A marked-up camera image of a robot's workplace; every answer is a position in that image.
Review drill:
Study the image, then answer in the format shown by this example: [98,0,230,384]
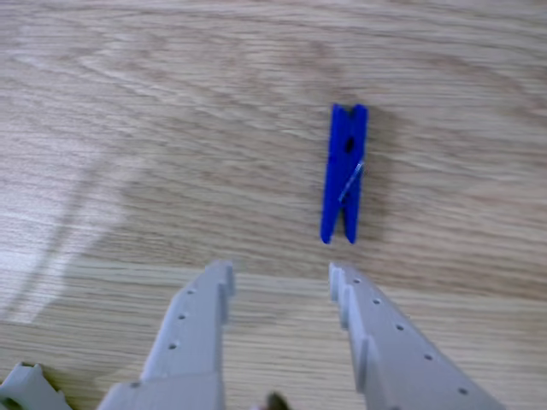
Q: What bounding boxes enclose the blue clothes peg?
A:
[320,102,369,246]

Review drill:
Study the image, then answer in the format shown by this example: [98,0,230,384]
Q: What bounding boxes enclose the grey clothes peg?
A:
[0,361,74,410]

